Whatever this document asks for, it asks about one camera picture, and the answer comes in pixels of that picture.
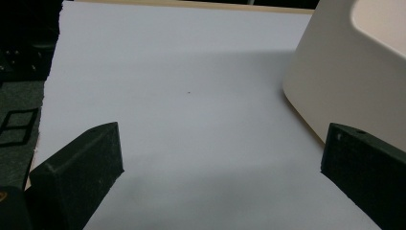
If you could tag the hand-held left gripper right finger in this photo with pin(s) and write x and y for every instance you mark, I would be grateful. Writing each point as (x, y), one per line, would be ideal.
(367, 172)

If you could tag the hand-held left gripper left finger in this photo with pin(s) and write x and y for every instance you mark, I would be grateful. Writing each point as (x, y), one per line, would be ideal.
(73, 179)

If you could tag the white plastic bin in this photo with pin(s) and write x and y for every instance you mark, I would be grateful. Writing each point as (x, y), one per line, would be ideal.
(344, 83)

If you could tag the white paper table sheet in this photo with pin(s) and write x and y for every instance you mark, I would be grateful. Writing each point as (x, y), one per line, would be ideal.
(191, 57)

